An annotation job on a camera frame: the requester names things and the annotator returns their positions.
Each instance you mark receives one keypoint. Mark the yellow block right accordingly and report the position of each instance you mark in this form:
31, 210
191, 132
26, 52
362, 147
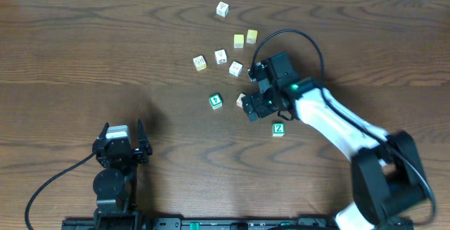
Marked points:
251, 36

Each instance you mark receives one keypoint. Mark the white block red side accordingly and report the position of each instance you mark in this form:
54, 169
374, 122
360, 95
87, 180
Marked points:
239, 101

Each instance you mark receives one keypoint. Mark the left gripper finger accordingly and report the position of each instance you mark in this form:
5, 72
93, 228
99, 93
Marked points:
102, 135
142, 138

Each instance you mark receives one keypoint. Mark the green Z block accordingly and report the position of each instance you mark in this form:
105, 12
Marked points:
278, 129

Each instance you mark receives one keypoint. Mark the green lightning block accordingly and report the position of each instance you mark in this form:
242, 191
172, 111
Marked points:
215, 101

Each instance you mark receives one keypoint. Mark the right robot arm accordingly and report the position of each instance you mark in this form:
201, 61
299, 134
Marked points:
387, 175

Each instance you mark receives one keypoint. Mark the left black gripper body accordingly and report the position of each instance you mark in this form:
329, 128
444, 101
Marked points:
139, 154

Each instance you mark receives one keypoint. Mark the white block blue side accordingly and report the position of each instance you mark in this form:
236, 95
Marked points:
251, 76

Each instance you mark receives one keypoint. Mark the far white block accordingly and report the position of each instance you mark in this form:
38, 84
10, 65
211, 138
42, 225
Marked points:
222, 9

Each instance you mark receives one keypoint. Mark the yellow block left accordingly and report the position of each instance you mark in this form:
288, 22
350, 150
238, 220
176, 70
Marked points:
238, 41

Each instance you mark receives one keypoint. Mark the white block centre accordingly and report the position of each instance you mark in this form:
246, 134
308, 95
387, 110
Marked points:
235, 69

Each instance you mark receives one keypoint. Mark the white block yellow side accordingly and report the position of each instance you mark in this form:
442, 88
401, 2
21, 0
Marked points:
199, 63

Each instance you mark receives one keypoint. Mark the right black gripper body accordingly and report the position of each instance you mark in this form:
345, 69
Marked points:
266, 103

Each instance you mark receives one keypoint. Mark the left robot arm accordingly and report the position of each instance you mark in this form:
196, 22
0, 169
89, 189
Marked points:
115, 186

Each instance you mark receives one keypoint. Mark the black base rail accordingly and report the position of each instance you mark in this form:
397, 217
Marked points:
169, 223

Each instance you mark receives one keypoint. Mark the white block black drawing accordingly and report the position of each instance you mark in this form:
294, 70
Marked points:
220, 56

